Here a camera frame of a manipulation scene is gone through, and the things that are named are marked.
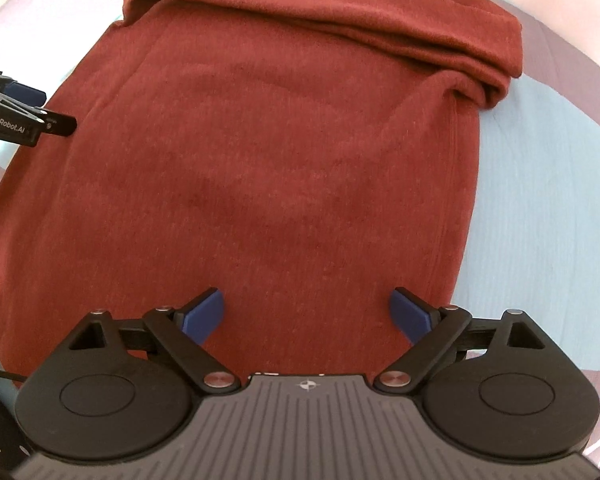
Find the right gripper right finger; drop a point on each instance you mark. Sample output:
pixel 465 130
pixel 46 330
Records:
pixel 432 333

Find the dark red knit sweater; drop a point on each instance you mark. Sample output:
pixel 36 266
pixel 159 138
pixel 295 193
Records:
pixel 304 157

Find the blue grey patterned bedsheet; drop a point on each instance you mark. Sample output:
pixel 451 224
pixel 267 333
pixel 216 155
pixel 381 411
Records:
pixel 534 234

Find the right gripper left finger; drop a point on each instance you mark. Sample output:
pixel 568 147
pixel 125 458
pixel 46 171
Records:
pixel 180 334

